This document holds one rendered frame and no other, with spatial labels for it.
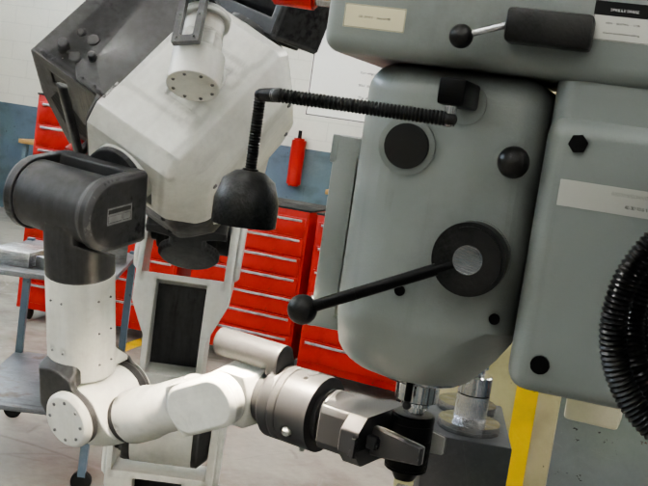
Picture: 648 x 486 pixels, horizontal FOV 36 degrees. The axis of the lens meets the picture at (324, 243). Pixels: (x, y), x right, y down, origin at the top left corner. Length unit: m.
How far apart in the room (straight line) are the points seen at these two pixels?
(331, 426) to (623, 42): 0.50
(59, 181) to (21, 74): 10.86
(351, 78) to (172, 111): 9.17
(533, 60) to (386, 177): 0.18
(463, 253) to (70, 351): 0.61
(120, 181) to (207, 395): 0.29
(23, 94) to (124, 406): 10.86
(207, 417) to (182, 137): 0.36
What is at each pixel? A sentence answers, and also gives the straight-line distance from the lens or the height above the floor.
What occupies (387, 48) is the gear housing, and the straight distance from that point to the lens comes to 0.97.
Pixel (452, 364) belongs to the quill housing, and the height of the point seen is 1.34.
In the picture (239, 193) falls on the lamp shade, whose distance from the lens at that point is 1.08.
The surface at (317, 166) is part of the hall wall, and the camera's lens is 10.55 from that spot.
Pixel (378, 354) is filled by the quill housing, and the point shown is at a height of 1.34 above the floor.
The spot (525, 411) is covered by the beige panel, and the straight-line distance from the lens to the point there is 2.87.
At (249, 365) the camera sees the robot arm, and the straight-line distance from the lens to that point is 1.21.
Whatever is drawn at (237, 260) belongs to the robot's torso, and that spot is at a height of 1.31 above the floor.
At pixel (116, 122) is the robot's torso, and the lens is 1.34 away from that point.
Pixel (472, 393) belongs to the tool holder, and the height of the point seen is 1.21.
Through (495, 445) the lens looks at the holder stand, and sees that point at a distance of 1.45.
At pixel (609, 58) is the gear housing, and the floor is 1.65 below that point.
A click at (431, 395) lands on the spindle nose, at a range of 1.09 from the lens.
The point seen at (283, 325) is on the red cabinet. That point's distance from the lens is 6.07.
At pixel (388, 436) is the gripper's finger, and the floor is 1.24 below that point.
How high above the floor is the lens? 1.57
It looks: 7 degrees down
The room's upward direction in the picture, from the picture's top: 8 degrees clockwise
